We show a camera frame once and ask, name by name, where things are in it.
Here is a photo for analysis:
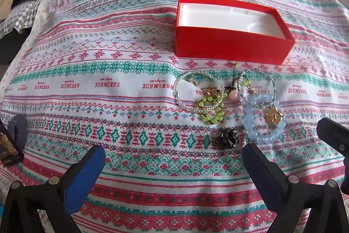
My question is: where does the thin beaded bracelet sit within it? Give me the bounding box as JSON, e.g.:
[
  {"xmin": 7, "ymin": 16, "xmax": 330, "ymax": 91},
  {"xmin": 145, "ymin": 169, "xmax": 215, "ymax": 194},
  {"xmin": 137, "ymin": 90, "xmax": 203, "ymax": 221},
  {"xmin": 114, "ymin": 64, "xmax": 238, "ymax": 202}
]
[{"xmin": 237, "ymin": 68, "xmax": 277, "ymax": 109}]

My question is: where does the black device left edge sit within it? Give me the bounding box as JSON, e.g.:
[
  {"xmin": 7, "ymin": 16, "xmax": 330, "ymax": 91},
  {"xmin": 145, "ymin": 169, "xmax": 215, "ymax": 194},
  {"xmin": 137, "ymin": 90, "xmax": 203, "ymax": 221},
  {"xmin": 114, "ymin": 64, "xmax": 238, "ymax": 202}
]
[{"xmin": 0, "ymin": 121, "xmax": 25, "ymax": 166}]

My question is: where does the green bead bracelet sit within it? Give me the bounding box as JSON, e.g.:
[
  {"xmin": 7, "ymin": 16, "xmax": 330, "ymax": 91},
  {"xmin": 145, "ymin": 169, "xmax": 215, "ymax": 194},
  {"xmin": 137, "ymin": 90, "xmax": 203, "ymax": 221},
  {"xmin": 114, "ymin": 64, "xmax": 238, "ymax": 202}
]
[{"xmin": 198, "ymin": 95, "xmax": 227, "ymax": 125}]

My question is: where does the blue bead bracelet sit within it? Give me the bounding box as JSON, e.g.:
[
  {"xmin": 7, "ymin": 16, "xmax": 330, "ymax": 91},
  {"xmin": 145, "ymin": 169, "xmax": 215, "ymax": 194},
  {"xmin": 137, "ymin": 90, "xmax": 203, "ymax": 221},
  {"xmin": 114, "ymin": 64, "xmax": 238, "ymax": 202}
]
[{"xmin": 243, "ymin": 94, "xmax": 286, "ymax": 145}]

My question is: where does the pink bead cord charm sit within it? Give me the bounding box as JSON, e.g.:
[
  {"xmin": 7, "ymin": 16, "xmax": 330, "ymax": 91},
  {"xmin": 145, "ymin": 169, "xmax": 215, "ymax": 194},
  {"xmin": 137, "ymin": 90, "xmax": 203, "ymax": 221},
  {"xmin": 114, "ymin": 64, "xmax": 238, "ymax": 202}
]
[{"xmin": 225, "ymin": 62, "xmax": 241, "ymax": 102}]

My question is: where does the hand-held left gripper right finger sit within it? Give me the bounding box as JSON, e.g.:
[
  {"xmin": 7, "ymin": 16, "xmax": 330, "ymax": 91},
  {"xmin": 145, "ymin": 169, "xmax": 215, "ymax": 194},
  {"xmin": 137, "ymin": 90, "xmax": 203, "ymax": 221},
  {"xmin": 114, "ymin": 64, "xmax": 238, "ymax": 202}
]
[{"xmin": 242, "ymin": 143, "xmax": 349, "ymax": 233}]

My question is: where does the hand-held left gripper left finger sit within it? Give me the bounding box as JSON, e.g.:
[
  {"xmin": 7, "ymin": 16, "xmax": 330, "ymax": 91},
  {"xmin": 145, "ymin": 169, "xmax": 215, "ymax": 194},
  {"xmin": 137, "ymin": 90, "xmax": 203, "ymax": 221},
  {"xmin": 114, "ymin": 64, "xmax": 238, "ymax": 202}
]
[{"xmin": 1, "ymin": 145, "xmax": 106, "ymax": 233}]

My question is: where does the white pearl bead bracelet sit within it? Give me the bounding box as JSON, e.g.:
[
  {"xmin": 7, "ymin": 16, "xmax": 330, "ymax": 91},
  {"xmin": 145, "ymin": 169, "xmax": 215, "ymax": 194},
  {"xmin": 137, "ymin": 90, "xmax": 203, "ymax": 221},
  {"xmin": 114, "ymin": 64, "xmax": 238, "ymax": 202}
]
[{"xmin": 174, "ymin": 72, "xmax": 227, "ymax": 114}]

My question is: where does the red cardboard box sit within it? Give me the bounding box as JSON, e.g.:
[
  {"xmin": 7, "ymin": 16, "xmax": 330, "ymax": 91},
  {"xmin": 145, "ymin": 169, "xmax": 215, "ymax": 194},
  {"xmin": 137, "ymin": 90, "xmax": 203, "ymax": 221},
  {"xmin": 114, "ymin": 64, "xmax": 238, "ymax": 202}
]
[{"xmin": 175, "ymin": 0, "xmax": 296, "ymax": 66}]

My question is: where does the black hair clip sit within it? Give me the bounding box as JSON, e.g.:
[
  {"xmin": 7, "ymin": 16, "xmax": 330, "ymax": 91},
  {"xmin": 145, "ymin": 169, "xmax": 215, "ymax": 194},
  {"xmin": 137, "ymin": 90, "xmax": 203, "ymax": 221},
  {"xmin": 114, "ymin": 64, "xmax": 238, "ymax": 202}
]
[{"xmin": 214, "ymin": 128, "xmax": 240, "ymax": 152}]

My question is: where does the grey checked bedsheet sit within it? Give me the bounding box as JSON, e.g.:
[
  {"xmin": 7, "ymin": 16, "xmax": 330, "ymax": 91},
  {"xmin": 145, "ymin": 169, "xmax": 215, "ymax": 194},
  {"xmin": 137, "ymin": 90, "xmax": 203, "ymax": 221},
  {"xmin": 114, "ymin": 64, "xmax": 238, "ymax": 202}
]
[{"xmin": 0, "ymin": 0, "xmax": 41, "ymax": 37}]

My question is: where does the patterned knit-print blanket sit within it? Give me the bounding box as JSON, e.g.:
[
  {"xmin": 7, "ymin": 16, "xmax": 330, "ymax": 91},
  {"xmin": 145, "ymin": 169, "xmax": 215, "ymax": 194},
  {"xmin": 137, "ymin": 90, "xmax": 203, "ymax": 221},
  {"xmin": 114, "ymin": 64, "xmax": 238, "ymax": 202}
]
[{"xmin": 0, "ymin": 0, "xmax": 349, "ymax": 233}]

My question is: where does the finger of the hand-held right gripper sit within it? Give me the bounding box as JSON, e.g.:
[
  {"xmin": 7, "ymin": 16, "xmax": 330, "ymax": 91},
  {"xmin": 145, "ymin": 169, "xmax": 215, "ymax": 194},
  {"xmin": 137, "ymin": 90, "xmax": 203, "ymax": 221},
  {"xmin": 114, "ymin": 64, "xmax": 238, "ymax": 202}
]
[
  {"xmin": 340, "ymin": 152, "xmax": 349, "ymax": 195},
  {"xmin": 317, "ymin": 117, "xmax": 349, "ymax": 160}
]

